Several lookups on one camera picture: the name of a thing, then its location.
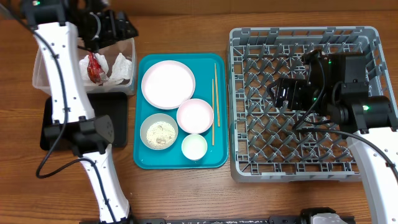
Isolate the red snack wrapper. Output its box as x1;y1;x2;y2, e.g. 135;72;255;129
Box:
87;52;108;84

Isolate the white paper cup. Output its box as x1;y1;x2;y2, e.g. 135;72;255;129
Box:
182;134;208;161

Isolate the grey bowl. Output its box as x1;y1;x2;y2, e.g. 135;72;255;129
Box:
139;113;178;151

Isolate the rice food waste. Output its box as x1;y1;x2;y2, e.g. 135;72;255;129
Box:
146;121;177;149

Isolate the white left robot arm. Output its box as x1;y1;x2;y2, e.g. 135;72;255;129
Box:
20;0;138;223

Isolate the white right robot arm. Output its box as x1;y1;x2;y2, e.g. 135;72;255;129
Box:
267;50;397;223

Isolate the clear plastic waste bin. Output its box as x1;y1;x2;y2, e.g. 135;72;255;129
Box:
32;36;137;96

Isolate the grey dishwasher rack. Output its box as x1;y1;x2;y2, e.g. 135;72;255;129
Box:
228;26;397;182

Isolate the crumpled white tissue left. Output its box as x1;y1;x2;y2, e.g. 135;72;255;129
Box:
79;53;109;86

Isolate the crumpled white tissue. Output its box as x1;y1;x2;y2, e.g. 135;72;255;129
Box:
79;53;109;86
104;53;132;85

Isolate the crumpled white tissue right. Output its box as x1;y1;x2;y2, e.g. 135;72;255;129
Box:
104;53;132;85

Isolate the wooden chopstick left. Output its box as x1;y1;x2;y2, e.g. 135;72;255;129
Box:
211;79;215;146

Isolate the wooden chopstick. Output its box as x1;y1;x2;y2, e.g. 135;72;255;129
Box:
214;63;221;127
211;79;215;146

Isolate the wooden chopstick right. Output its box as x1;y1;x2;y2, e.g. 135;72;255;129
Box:
214;63;221;127

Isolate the large pink plate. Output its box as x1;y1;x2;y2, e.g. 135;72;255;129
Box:
141;60;196;110

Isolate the teal plastic tray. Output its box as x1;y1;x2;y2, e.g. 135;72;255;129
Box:
133;53;229;169

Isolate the pink bowl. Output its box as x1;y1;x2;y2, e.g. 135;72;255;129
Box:
177;98;213;134

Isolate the black tray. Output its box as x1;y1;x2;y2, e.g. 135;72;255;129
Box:
40;92;128;151

